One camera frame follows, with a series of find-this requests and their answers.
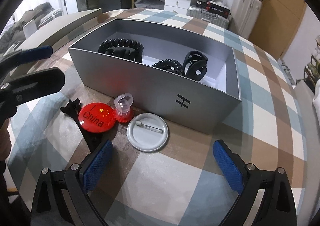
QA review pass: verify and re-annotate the left hand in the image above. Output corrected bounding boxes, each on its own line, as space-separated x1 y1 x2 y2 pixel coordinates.
0 124 11 161

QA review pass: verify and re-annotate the grey cardboard box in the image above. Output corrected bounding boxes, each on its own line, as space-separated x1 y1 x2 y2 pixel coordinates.
68 19 241 133

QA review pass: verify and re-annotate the plaid bed sheet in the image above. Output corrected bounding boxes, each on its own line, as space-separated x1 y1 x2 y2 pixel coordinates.
8 9 306 225

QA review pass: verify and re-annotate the white upright suitcase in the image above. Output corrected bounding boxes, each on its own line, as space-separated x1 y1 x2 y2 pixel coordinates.
229 0 262 39

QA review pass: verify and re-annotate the pile of dark clothes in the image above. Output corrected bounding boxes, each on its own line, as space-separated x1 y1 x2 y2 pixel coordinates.
0 1 58 51

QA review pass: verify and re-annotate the red China pin badge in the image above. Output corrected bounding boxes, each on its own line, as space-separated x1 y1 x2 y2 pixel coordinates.
78 102 116 133

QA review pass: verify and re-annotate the black red box on suitcase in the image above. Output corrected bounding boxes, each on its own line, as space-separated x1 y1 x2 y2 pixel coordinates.
195 0 230 18

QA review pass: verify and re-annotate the silver suitcase lying flat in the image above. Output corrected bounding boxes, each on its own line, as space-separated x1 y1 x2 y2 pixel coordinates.
187 5 229 29

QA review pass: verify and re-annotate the grey bed frame edge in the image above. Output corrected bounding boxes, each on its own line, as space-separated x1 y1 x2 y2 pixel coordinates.
16 9 102 50

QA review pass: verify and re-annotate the shoe rack with shoes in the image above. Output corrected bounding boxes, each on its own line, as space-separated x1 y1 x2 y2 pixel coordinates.
303 35 320 93

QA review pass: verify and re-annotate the white pin badge back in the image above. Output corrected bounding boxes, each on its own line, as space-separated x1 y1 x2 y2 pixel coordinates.
126 113 169 152

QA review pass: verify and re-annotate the wooden door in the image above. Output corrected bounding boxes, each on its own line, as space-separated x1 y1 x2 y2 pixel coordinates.
249 0 306 59

